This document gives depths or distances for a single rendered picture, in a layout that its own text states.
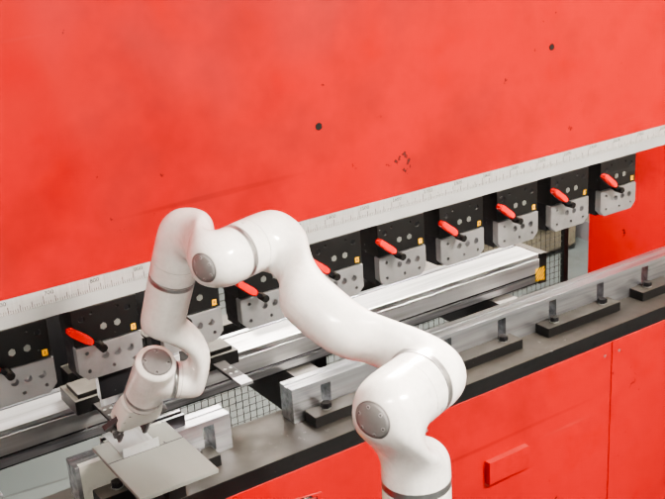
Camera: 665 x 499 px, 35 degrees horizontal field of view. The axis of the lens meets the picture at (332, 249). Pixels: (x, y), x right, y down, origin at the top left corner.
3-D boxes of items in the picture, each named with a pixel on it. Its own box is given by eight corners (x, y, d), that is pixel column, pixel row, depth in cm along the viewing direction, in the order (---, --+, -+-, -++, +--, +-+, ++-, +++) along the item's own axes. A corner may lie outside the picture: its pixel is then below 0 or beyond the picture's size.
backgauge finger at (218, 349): (226, 397, 254) (224, 378, 253) (179, 361, 275) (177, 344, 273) (268, 382, 261) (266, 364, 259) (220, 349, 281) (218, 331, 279)
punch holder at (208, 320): (165, 355, 234) (156, 288, 229) (149, 344, 241) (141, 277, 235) (224, 337, 242) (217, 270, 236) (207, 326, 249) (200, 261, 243)
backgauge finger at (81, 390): (101, 441, 238) (98, 422, 236) (61, 399, 259) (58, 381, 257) (148, 424, 244) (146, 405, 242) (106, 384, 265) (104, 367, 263)
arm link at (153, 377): (168, 374, 222) (125, 372, 219) (180, 344, 212) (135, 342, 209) (169, 410, 217) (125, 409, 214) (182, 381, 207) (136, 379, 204)
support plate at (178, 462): (141, 503, 212) (140, 499, 212) (92, 450, 233) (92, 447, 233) (219, 472, 221) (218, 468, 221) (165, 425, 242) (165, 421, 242)
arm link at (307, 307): (410, 449, 170) (459, 408, 182) (439, 402, 163) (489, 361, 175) (199, 263, 186) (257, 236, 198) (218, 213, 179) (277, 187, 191)
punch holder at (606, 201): (600, 217, 305) (602, 162, 299) (578, 211, 312) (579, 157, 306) (634, 206, 313) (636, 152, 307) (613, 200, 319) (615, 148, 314)
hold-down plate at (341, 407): (316, 429, 259) (315, 418, 258) (304, 420, 263) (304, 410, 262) (411, 391, 274) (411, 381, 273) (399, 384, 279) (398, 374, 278)
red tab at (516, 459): (490, 485, 289) (489, 463, 286) (485, 482, 290) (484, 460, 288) (529, 466, 296) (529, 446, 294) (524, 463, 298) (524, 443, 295)
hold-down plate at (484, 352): (440, 380, 279) (440, 370, 278) (427, 373, 284) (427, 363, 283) (522, 348, 295) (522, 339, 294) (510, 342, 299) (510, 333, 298)
